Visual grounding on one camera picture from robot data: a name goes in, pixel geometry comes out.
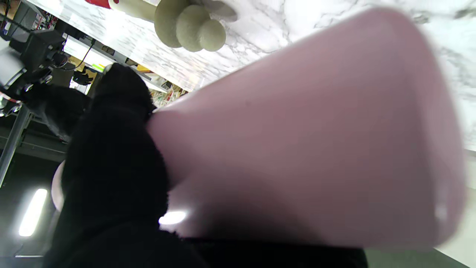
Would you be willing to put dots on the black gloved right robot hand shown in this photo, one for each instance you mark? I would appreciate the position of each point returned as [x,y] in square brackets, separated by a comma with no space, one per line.
[59,109]

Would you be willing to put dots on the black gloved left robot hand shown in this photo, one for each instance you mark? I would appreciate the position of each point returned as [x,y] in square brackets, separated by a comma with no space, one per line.
[111,178]

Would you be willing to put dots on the pink thermos lid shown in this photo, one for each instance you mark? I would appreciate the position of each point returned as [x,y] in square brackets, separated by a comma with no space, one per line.
[56,186]

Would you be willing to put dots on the pink thermos bottle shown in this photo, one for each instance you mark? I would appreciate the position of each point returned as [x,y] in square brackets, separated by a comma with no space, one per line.
[316,141]

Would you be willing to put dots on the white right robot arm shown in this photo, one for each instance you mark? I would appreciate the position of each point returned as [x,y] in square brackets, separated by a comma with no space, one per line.
[9,67]

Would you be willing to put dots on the long ceiling light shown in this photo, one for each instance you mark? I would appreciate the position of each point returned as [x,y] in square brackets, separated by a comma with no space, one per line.
[32,212]

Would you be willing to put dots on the grey metal frame post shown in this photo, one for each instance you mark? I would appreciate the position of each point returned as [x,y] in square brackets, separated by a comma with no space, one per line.
[13,145]

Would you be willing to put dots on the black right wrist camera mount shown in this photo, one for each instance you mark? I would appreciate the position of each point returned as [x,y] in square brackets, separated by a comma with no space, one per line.
[41,52]

